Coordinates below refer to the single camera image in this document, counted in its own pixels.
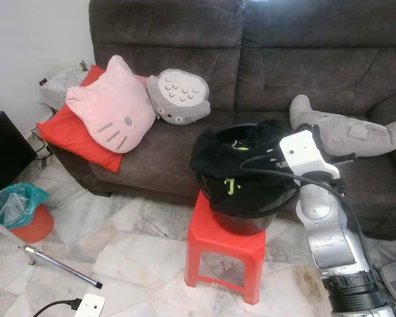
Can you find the black shirt with printed logo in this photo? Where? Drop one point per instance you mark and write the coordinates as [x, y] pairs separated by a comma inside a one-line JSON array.
[[218, 162]]

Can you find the black plastic basin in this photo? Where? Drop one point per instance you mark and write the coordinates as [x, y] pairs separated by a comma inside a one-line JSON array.
[[244, 214]]

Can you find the long grey creature plush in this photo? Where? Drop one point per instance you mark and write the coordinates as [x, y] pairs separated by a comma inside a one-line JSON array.
[[356, 132]]

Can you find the red plastic stool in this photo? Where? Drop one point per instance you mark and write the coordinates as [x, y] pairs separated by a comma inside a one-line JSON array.
[[218, 241]]

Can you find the dark grey fabric sofa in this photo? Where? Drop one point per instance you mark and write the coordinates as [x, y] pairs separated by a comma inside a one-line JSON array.
[[284, 59]]

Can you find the round grey creature plush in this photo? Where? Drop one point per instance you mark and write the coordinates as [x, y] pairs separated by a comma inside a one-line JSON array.
[[179, 96]]

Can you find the pink cat face cushion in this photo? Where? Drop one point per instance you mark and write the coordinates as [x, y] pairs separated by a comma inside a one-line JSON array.
[[112, 105]]

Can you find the red cushion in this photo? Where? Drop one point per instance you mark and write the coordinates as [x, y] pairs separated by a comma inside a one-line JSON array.
[[69, 132]]

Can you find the white lace covered box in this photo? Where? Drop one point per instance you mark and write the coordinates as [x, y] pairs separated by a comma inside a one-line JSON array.
[[63, 86]]

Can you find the red bin with teal bag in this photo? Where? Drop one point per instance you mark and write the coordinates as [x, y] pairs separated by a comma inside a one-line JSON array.
[[16, 211]]

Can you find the black TV cabinet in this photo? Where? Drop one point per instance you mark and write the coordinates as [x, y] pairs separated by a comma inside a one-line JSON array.
[[6, 152]]

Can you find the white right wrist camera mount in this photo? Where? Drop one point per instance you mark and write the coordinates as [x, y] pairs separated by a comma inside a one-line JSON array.
[[303, 152]]

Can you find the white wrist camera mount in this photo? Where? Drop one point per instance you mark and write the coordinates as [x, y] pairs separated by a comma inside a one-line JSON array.
[[91, 307], [303, 152]]

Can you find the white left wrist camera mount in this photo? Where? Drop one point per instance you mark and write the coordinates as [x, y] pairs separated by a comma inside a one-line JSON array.
[[91, 307]]

